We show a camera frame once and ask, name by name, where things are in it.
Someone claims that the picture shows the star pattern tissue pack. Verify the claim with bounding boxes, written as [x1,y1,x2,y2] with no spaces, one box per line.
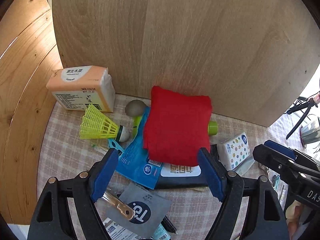
[217,132,254,176]

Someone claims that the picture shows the blue wet wipe sachet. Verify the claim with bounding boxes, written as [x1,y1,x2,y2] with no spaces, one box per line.
[116,107,163,190]

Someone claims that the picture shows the black wet wipes pack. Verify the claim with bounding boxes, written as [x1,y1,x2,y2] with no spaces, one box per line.
[154,143,220,190]

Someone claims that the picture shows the red cloth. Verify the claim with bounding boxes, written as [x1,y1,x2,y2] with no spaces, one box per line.
[143,86,212,166]

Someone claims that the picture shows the right hand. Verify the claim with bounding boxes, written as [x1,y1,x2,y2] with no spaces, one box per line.
[285,200,311,239]

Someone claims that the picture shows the potted spider plant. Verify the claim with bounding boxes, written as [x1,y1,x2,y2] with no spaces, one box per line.
[299,118,319,154]

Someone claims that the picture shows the blue white packet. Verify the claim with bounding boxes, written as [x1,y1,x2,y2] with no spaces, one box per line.
[103,218,142,240]

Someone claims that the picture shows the green tube bottle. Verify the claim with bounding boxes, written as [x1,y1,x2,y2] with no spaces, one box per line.
[132,116,218,137]

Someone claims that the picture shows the grey round-logo card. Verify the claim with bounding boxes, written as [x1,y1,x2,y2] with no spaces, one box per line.
[106,183,172,238]

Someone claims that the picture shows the black pen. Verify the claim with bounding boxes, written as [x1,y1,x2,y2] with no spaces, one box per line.
[161,216,177,234]

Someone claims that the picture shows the yellow shuttlecock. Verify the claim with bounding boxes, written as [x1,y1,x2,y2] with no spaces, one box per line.
[79,104,130,142]

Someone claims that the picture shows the teal hand cream tube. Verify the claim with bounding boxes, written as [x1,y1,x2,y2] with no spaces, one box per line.
[151,224,171,240]

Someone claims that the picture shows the plaid tablecloth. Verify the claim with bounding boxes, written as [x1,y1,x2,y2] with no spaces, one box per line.
[37,103,303,239]

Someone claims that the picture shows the wooden back board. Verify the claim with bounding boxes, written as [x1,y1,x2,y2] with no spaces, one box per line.
[52,0,319,127]

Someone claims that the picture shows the orange tissue pack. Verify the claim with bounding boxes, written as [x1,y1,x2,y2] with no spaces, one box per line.
[46,65,116,113]

